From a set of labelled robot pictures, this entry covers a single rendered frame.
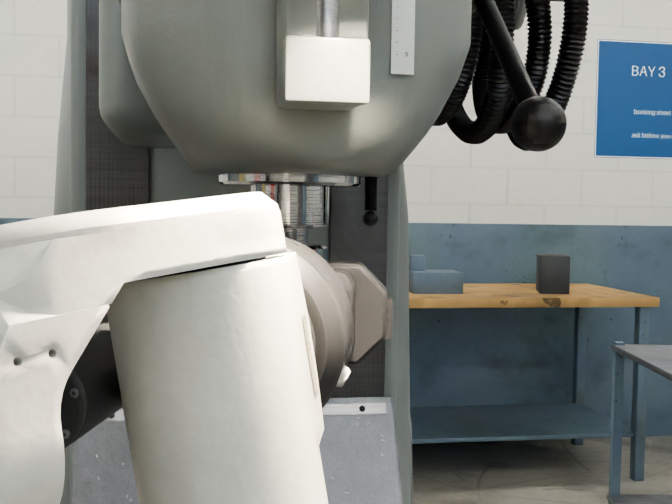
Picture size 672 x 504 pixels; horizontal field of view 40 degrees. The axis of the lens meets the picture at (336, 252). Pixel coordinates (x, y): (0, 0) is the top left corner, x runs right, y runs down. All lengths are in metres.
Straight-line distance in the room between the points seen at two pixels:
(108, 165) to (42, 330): 0.67
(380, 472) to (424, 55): 0.55
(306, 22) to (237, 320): 0.18
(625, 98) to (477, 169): 0.95
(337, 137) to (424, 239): 4.46
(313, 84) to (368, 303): 0.13
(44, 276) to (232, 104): 0.23
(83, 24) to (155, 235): 0.67
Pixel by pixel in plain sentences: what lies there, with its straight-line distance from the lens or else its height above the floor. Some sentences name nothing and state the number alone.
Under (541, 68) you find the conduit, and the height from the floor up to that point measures 1.41.
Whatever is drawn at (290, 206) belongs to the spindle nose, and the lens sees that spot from 0.53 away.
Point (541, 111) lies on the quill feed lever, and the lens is 0.50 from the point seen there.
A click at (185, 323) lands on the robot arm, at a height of 1.25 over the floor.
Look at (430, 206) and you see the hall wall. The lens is 4.94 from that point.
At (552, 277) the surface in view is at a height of 0.96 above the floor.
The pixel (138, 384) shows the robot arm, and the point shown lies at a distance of 0.31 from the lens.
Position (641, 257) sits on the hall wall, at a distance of 5.42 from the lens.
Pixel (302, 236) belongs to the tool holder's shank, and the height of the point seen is 1.27.
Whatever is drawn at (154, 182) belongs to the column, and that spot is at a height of 1.31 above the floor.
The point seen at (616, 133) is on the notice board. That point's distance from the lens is 5.36.
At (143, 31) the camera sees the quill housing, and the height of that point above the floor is 1.38.
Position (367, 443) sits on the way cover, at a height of 1.05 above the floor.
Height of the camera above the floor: 1.29
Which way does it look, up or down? 3 degrees down
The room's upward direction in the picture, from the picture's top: 1 degrees clockwise
